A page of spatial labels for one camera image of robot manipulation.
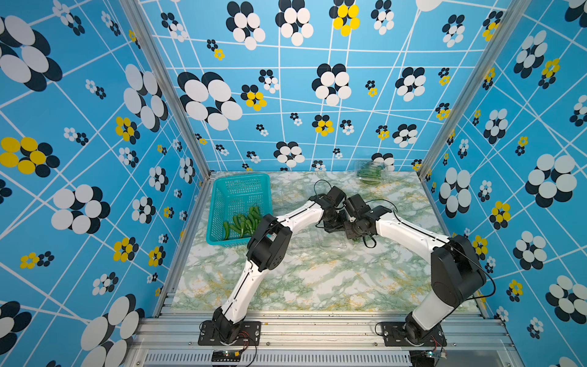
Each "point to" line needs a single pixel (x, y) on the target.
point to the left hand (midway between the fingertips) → (351, 226)
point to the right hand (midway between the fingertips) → (355, 228)
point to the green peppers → (243, 224)
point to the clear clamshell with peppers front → (316, 240)
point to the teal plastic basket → (237, 203)
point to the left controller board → (226, 355)
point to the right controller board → (426, 358)
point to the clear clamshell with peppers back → (371, 173)
